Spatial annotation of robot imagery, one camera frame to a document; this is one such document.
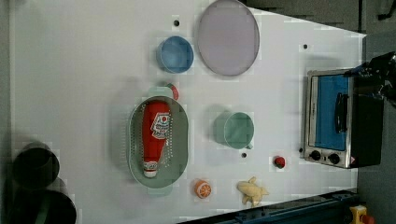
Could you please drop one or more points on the red ketchup bottle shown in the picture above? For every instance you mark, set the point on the red ketchup bottle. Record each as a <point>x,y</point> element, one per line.
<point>155,128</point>

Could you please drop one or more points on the green oval strainer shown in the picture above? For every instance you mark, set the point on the green oval strainer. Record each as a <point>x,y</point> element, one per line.
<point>174,158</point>

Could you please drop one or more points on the green mug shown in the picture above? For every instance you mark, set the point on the green mug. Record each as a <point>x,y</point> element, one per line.
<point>234,130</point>

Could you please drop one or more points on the blue bowl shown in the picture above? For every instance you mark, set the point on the blue bowl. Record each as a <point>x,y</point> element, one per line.
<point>175,55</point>

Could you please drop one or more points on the orange slice toy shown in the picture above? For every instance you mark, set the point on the orange slice toy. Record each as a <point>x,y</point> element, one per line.
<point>202,189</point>

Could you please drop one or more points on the lavender round plate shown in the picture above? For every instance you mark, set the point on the lavender round plate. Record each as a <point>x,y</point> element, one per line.
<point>228,38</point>

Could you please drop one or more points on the red toy strawberry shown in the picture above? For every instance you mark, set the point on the red toy strawberry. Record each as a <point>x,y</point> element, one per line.
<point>279,162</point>

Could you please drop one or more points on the peeled banana toy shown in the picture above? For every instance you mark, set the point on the peeled banana toy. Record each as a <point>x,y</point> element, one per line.
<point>251,191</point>

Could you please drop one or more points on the black toaster oven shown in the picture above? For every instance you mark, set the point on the black toaster oven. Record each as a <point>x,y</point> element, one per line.
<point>342,127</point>

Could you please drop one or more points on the small black cup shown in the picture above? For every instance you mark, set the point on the small black cup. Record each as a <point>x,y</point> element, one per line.
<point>36,167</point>

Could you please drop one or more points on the yellow red clamp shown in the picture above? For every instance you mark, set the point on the yellow red clamp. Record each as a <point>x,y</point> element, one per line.
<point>360,216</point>

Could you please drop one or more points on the green spatula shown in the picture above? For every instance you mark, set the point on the green spatula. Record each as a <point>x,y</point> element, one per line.
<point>43,211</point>

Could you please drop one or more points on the large black cup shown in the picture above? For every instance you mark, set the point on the large black cup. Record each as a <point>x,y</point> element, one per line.
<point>50,205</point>

